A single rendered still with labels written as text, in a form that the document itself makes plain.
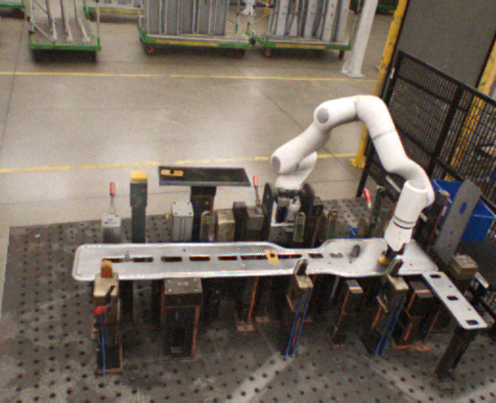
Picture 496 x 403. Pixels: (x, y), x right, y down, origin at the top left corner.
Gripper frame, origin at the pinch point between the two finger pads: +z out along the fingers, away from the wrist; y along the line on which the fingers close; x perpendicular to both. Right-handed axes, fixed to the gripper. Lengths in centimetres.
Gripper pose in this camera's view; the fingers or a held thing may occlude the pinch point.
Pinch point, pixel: (390, 254)
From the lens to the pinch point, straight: 187.6
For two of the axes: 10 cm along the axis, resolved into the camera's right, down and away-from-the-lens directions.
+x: 9.7, 0.1, 2.4
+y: 2.0, 5.4, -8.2
